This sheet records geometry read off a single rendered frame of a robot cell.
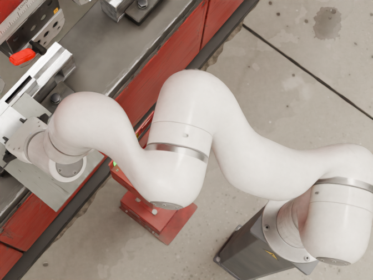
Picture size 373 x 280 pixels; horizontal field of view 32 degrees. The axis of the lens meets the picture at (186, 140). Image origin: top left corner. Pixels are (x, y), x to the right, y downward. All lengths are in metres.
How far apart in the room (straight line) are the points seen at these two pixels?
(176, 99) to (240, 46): 1.84
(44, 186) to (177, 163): 0.70
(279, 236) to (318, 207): 0.39
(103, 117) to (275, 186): 0.31
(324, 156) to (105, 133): 0.41
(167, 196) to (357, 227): 0.40
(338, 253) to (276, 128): 1.55
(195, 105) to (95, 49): 0.89
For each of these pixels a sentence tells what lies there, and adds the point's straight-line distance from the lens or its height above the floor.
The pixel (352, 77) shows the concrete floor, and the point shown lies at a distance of 2.87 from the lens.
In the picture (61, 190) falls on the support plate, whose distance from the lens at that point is 1.60.
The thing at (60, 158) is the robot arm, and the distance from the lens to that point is 1.19.
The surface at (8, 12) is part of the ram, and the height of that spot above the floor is 1.42.
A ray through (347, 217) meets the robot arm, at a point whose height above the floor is 1.42.
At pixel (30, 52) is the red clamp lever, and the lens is 1.40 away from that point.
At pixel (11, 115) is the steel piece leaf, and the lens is 1.67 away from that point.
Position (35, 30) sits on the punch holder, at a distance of 1.44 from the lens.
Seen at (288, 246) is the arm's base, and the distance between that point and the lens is 1.59.
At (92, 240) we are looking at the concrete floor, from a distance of 2.59.
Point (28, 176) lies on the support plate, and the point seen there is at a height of 1.00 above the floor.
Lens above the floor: 2.56
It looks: 75 degrees down
